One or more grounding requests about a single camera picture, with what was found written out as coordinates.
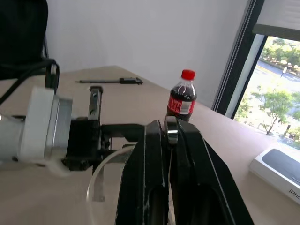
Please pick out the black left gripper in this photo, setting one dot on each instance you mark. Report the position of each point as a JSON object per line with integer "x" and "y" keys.
{"x": 82, "y": 140}

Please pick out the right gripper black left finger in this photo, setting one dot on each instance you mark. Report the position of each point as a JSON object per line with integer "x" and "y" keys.
{"x": 140, "y": 178}

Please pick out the cola bottle with red cap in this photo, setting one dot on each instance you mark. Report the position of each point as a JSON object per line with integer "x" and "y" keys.
{"x": 182, "y": 98}

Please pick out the white smartphone box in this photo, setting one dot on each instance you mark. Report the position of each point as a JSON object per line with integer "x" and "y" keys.
{"x": 279, "y": 171}

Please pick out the white roller blind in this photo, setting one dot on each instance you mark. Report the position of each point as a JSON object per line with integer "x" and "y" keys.
{"x": 279, "y": 14}

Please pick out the black window frame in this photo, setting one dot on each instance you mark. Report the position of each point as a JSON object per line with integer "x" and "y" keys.
{"x": 239, "y": 61}

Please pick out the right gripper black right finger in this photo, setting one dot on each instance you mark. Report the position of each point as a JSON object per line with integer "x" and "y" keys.
{"x": 199, "y": 173}

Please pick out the large black rounded object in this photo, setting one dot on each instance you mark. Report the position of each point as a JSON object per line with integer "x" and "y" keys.
{"x": 21, "y": 32}

